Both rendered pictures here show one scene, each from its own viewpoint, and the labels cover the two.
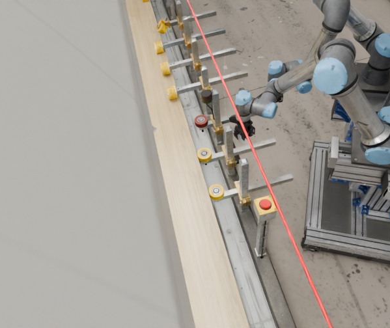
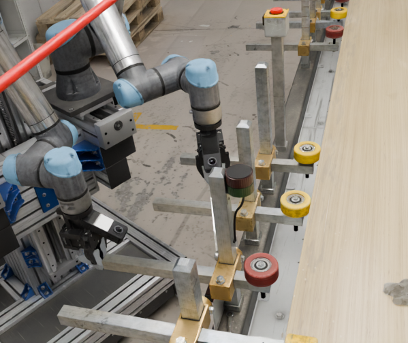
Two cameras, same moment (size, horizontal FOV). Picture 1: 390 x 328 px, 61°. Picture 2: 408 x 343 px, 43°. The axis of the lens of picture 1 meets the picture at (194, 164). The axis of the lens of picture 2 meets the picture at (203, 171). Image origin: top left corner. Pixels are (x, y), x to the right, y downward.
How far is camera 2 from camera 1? 225 cm
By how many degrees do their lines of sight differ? 88
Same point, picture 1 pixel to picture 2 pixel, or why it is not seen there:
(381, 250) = (119, 216)
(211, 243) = (345, 108)
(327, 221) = not seen: hidden behind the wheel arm
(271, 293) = (292, 121)
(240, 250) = (300, 177)
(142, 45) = not seen: outside the picture
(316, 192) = (114, 302)
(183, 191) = (361, 162)
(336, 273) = not seen: hidden behind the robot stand
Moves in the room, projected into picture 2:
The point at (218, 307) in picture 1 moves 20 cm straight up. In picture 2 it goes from (362, 73) to (366, 21)
